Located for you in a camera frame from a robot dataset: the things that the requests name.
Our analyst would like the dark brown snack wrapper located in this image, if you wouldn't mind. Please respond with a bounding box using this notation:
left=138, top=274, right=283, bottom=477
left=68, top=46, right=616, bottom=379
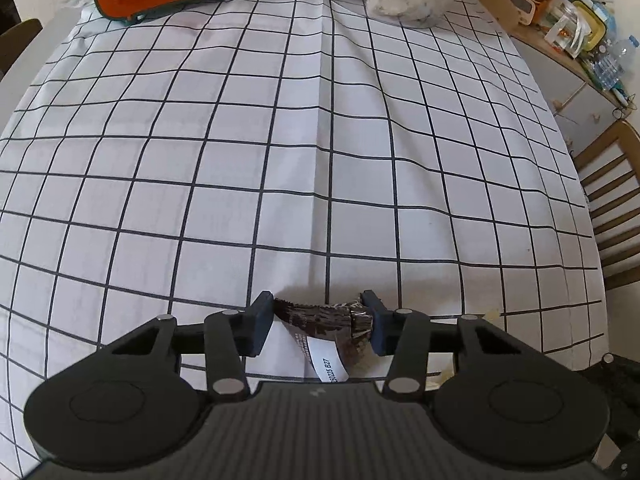
left=273, top=299, right=373, bottom=382

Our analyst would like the cream crumpled snack wrapper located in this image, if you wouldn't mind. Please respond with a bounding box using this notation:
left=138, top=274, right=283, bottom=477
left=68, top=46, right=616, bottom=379
left=425, top=309, right=503, bottom=391

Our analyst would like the white black grid tablecloth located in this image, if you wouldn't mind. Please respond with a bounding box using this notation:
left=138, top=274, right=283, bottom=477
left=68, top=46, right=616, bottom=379
left=1, top=0, right=608, bottom=479

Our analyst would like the right wooden chair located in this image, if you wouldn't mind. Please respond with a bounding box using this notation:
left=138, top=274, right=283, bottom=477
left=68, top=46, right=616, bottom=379
left=574, top=120, right=640, bottom=290

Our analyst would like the wooden chair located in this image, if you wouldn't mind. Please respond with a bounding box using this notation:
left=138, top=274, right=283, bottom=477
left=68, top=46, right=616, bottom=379
left=0, top=18, right=42, bottom=76
left=574, top=120, right=640, bottom=290

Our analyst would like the white side cabinet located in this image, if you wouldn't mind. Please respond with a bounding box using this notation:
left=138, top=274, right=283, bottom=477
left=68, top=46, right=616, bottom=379
left=511, top=32, right=626, bottom=156

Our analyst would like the clear water bottle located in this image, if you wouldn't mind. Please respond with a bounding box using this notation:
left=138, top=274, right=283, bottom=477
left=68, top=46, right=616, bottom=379
left=593, top=35, right=639, bottom=91

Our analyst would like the white kitchen timer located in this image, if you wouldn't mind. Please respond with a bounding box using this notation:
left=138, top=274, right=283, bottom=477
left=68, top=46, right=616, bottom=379
left=509, top=0, right=537, bottom=26

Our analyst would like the left wooden chair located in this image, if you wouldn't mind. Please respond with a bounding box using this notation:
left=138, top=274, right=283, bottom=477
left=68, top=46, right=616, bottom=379
left=0, top=18, right=42, bottom=76

